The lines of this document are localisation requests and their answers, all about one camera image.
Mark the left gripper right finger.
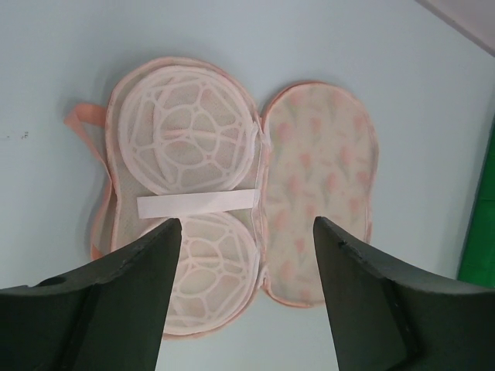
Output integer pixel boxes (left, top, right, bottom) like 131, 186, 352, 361
313, 216, 494, 370

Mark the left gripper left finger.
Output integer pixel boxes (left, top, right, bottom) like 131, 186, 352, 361
1, 219, 182, 370

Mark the pink floral mesh laundry bag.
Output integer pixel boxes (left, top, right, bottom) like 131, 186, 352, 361
65, 57, 379, 339

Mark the green plastic bin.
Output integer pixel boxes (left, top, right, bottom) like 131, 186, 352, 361
457, 123, 494, 288

